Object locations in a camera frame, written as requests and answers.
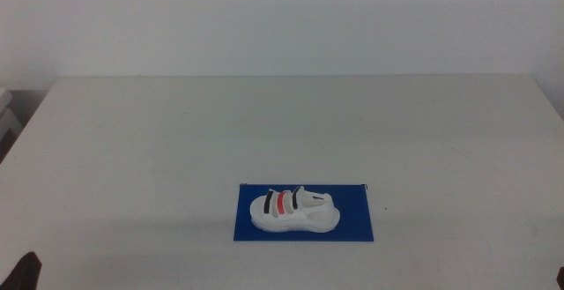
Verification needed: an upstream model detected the white strapped sandal shoe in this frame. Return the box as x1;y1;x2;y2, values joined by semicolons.
249;185;342;234

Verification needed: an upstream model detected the blue rectangular mat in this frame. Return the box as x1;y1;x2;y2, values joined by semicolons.
233;183;375;243

